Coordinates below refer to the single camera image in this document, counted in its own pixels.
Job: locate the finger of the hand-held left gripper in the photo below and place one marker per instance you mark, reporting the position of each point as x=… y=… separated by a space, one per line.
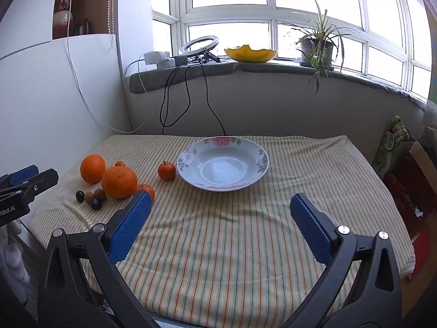
x=24 y=176
x=42 y=181

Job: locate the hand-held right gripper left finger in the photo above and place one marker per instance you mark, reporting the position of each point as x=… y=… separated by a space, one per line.
x=131 y=225

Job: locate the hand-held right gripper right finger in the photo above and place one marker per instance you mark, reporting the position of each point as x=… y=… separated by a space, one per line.
x=312 y=229

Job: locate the dark round fruit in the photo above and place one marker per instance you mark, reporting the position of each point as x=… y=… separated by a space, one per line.
x=95 y=204

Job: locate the large orange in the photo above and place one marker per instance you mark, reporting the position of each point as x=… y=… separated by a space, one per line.
x=119 y=181

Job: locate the medium orange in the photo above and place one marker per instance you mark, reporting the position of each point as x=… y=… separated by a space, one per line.
x=93 y=168

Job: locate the small tangerine with stem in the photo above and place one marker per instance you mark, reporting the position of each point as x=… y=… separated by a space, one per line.
x=166 y=171

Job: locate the floral white plate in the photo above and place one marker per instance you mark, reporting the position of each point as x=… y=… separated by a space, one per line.
x=222 y=170

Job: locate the person's left hand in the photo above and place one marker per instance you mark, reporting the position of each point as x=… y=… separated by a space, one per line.
x=15 y=259

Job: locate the white panel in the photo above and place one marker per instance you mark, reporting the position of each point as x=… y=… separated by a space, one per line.
x=41 y=102

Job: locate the striped tablecloth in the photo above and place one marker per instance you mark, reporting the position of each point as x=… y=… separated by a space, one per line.
x=222 y=246

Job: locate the green printed bag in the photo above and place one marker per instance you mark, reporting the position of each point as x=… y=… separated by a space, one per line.
x=392 y=143

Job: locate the cardboard box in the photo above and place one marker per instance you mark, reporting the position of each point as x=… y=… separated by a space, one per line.
x=421 y=164

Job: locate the red white jar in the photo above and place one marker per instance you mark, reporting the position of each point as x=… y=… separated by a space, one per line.
x=63 y=20

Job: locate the white power adapter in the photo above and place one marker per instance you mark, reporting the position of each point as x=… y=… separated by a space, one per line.
x=167 y=63

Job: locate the white power strip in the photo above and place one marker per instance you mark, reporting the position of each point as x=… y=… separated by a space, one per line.
x=155 y=57

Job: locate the black power adapter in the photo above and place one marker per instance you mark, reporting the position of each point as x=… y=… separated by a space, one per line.
x=181 y=60

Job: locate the potted spider plant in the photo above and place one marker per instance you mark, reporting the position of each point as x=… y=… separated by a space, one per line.
x=317 y=46

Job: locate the yellow wavy bowl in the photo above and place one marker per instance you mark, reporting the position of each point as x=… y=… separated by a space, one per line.
x=251 y=55

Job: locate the wooden cabinet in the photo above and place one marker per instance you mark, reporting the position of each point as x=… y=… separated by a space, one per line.
x=88 y=0

